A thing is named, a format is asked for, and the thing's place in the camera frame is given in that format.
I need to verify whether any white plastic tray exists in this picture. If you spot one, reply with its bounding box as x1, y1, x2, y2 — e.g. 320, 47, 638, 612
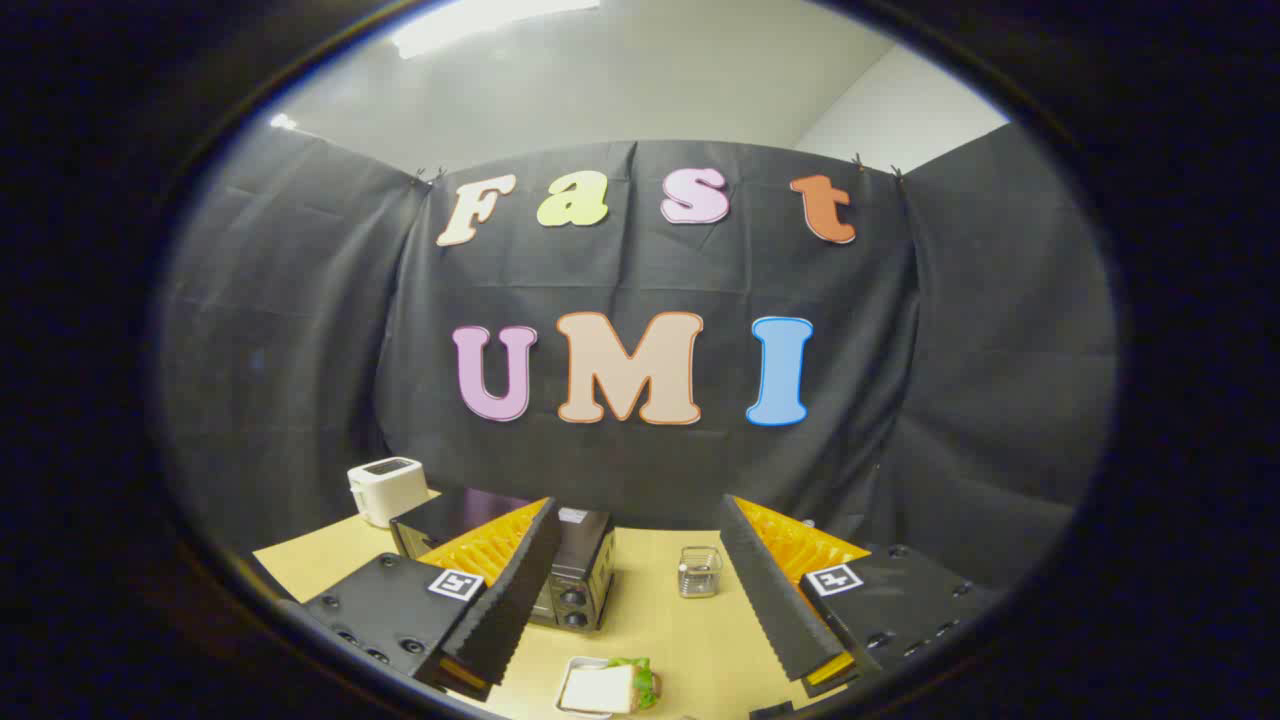
553, 655, 641, 720

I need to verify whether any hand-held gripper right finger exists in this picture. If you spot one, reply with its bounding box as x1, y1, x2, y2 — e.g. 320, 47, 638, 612
718, 493, 1001, 699

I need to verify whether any black backdrop cloth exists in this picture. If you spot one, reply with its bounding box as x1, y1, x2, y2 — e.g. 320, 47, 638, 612
155, 125, 1119, 591

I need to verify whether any black toaster oven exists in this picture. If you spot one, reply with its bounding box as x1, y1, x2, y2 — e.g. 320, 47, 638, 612
390, 488, 616, 633

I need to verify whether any metal wire holder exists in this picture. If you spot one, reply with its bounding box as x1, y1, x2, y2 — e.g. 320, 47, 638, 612
678, 545, 724, 599

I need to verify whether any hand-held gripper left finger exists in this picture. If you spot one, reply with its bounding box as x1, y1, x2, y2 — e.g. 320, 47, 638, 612
300, 495, 563, 703

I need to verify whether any white bread lettuce sandwich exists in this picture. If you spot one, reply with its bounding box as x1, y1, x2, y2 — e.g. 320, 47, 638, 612
562, 657, 661, 716

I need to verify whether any white bread toaster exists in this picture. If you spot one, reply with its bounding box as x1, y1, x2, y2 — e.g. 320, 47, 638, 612
347, 457, 429, 529

